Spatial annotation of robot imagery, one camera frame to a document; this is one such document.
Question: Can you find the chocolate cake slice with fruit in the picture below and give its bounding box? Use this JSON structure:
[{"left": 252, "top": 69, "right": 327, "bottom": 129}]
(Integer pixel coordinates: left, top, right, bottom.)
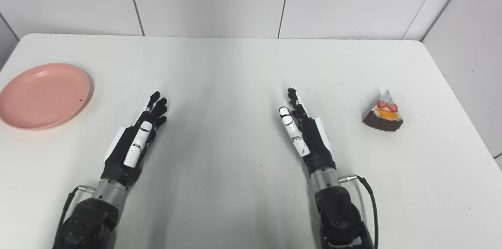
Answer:
[{"left": 362, "top": 89, "right": 404, "bottom": 132}]

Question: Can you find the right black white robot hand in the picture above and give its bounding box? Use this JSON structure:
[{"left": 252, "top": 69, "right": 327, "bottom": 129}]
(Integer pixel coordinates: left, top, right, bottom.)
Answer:
[{"left": 278, "top": 87, "right": 337, "bottom": 177}]

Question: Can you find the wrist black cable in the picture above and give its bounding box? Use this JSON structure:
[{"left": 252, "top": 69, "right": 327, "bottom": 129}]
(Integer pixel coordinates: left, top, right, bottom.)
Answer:
[
  {"left": 55, "top": 185, "right": 96, "bottom": 242},
  {"left": 338, "top": 175, "right": 379, "bottom": 249}
]

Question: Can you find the pink round plate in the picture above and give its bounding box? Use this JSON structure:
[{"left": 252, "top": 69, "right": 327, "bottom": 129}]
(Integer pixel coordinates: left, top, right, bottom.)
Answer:
[{"left": 0, "top": 63, "right": 94, "bottom": 130}]

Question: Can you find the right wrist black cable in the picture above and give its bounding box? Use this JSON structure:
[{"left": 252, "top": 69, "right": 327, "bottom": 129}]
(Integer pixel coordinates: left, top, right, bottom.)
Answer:
[{"left": 338, "top": 175, "right": 379, "bottom": 249}]

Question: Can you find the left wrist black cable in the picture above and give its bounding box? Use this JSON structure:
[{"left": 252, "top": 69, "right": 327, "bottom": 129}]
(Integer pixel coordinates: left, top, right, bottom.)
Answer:
[{"left": 55, "top": 185, "right": 96, "bottom": 242}]

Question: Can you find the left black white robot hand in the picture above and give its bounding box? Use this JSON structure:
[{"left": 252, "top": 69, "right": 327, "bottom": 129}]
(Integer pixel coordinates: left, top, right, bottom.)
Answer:
[{"left": 101, "top": 91, "right": 168, "bottom": 187}]

